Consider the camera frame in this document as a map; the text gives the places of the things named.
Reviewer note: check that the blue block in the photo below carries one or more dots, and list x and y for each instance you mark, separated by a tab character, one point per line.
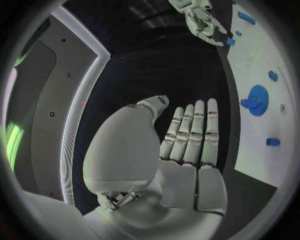
273	142
230	41

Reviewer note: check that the blue long cylinder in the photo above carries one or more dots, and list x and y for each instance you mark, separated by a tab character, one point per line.
246	17

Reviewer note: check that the blue gear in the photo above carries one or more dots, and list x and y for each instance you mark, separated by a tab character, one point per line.
259	100

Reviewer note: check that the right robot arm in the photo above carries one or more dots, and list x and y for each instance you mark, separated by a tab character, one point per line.
187	4

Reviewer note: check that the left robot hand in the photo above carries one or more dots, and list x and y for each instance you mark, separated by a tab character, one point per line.
122	150

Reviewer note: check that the small blue peg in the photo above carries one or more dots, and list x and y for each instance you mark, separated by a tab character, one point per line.
238	33

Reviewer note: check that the white task board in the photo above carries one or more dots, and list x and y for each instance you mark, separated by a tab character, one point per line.
255	61

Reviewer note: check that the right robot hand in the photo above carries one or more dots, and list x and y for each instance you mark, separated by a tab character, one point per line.
199	24

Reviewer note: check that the glowing light bar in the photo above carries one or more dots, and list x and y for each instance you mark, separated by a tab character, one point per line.
14	146

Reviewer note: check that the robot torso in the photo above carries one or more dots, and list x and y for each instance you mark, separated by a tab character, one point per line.
44	93

